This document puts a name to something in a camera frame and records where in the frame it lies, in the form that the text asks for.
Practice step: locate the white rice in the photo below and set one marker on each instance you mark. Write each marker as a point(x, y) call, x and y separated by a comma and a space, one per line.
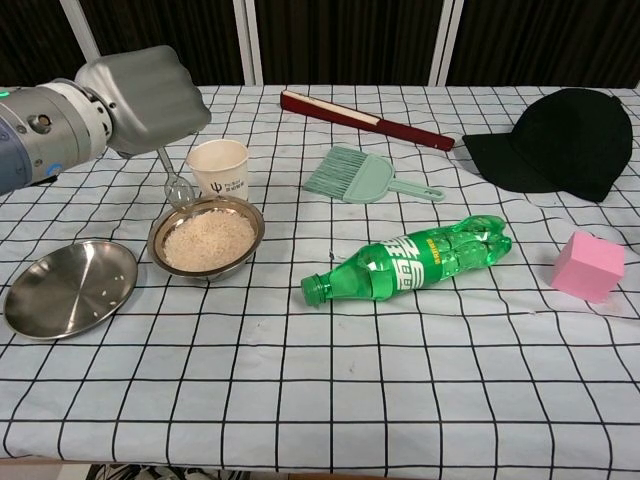
point(210, 242)

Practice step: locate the checkered white tablecloth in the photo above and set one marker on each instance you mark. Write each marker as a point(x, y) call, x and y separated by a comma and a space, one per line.
point(320, 380)

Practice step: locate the dark red folding fan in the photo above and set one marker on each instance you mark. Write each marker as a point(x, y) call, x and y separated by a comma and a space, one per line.
point(400, 129)

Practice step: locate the empty steel plate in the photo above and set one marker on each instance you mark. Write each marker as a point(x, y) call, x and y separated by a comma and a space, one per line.
point(70, 290)

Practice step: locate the black baseball cap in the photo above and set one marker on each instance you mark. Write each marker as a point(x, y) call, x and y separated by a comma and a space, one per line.
point(560, 145)

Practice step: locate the steel bowl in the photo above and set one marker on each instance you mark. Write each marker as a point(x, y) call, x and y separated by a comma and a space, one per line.
point(156, 245)

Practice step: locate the white partition post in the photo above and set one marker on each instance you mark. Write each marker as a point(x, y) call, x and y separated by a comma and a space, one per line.
point(82, 30)
point(248, 40)
point(446, 40)

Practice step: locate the metal spoon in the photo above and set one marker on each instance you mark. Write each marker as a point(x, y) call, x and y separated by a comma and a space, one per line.
point(180, 192)

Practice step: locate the green plastic bottle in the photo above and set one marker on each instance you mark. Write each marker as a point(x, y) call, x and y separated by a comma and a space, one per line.
point(400, 270)

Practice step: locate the white paper cup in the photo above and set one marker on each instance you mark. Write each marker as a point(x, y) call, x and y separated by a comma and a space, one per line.
point(220, 175)

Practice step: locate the pink foam cube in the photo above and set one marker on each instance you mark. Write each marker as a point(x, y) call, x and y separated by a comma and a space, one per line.
point(590, 265)

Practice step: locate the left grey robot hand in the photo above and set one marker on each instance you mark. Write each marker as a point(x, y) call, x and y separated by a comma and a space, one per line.
point(150, 100)

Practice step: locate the teal mini dustpan brush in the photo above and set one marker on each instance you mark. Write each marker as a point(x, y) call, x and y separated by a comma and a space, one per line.
point(370, 180)

